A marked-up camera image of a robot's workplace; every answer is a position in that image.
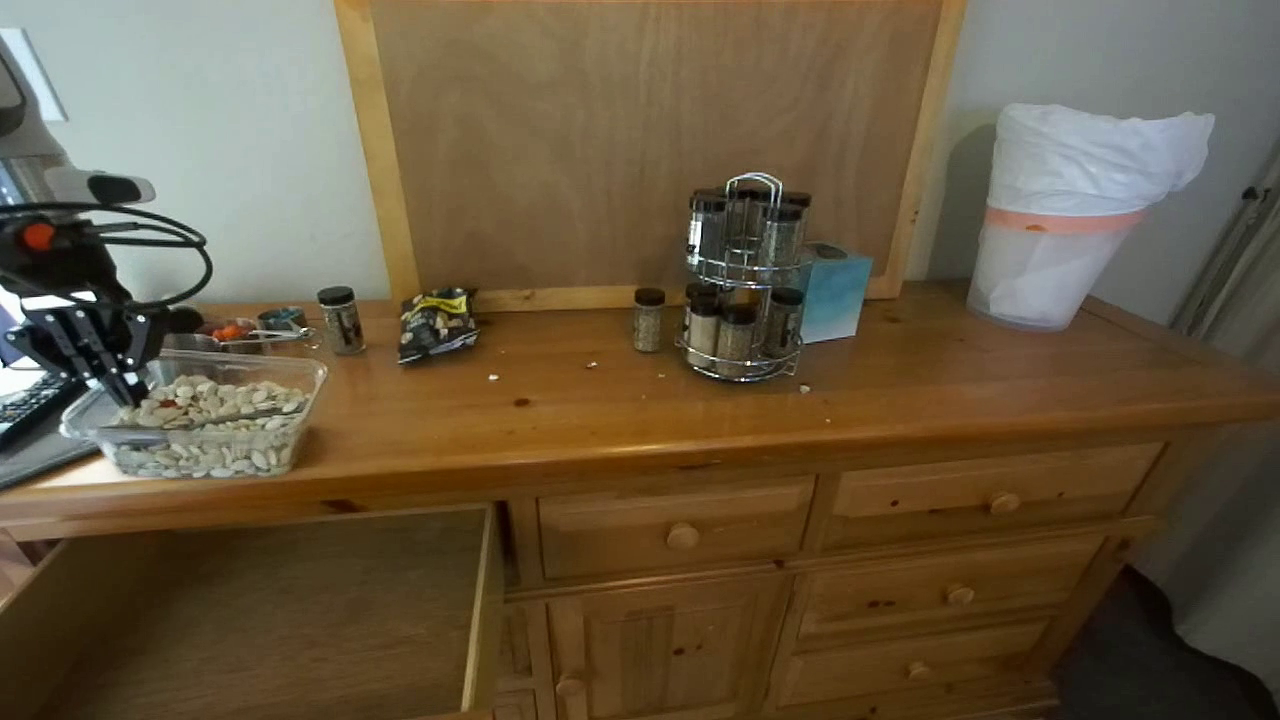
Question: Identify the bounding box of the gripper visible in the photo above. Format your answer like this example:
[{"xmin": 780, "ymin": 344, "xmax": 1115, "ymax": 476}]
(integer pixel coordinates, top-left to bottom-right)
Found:
[{"xmin": 0, "ymin": 212, "xmax": 205, "ymax": 408}]

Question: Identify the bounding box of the clear container of seeds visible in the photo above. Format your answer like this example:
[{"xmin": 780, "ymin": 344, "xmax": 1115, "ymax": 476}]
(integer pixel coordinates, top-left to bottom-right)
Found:
[{"xmin": 60, "ymin": 348, "xmax": 329, "ymax": 481}]

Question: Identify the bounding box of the large open wooden drawer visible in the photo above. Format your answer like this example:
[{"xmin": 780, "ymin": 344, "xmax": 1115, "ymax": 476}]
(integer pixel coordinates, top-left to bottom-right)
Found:
[{"xmin": 0, "ymin": 503, "xmax": 504, "ymax": 720}]

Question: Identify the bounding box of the small bowl with orange pieces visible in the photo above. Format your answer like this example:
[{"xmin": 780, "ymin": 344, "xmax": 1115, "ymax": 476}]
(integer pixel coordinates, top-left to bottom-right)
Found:
[{"xmin": 197, "ymin": 317, "xmax": 263, "ymax": 353}]

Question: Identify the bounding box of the black keyboard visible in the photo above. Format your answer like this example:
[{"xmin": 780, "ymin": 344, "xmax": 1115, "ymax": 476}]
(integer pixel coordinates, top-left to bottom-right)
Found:
[{"xmin": 0, "ymin": 372, "xmax": 83, "ymax": 446}]

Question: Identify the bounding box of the grey laptop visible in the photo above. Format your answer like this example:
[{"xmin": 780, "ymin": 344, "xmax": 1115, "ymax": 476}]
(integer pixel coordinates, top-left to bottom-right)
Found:
[{"xmin": 0, "ymin": 388, "xmax": 106, "ymax": 492}]

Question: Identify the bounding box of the black snack bag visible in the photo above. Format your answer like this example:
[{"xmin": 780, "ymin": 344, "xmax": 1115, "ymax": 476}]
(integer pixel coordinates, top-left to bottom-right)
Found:
[{"xmin": 397, "ymin": 288, "xmax": 482, "ymax": 365}]

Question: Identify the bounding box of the wooden framed board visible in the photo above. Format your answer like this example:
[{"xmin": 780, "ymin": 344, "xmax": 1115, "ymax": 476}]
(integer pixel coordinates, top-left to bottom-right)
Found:
[{"xmin": 333, "ymin": 0, "xmax": 968, "ymax": 313}]

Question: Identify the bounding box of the chrome spice rack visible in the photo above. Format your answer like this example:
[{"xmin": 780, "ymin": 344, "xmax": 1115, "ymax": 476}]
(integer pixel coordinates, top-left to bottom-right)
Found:
[{"xmin": 675, "ymin": 172, "xmax": 816, "ymax": 384}]

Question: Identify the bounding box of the wooden cabinet door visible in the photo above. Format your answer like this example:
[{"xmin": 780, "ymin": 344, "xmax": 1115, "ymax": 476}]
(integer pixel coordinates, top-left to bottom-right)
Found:
[{"xmin": 545, "ymin": 574, "xmax": 787, "ymax": 720}]

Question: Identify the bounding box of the light blue tissue box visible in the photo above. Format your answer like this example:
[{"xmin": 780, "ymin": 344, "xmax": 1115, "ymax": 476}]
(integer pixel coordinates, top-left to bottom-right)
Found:
[{"xmin": 798, "ymin": 242, "xmax": 874, "ymax": 345}]

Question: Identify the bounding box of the wooden dresser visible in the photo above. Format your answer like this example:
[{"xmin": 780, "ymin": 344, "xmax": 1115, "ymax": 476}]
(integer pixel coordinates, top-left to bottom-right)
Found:
[{"xmin": 0, "ymin": 279, "xmax": 1280, "ymax": 720}]

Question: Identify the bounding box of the bin with white bag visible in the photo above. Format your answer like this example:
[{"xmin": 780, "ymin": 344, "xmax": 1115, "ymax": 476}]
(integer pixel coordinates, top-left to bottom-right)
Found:
[{"xmin": 966, "ymin": 102, "xmax": 1217, "ymax": 333}]

